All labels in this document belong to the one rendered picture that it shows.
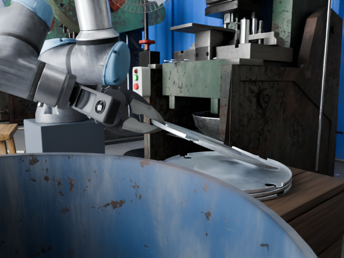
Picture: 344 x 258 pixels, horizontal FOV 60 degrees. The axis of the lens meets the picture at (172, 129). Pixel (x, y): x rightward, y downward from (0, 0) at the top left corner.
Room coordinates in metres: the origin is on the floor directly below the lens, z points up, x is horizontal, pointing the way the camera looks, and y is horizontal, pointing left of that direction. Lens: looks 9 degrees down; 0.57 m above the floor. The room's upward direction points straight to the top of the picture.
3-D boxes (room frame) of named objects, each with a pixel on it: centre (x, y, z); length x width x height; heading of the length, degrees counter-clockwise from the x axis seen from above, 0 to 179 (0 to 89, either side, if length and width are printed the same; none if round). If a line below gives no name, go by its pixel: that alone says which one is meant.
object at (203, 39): (1.29, -0.13, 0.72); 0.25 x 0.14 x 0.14; 129
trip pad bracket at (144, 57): (1.50, 0.11, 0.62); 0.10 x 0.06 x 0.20; 39
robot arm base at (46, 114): (0.89, 0.33, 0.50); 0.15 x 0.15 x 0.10
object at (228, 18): (1.39, -0.26, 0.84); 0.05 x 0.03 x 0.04; 39
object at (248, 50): (1.40, -0.26, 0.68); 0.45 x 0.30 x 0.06; 39
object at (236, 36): (1.40, -0.26, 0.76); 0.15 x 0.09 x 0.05; 39
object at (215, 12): (1.40, -0.27, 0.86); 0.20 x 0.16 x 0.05; 39
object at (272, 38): (1.27, -0.37, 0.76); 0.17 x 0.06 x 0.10; 39
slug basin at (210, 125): (1.40, -0.26, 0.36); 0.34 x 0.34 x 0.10
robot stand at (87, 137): (0.89, 0.33, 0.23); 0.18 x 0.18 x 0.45; 39
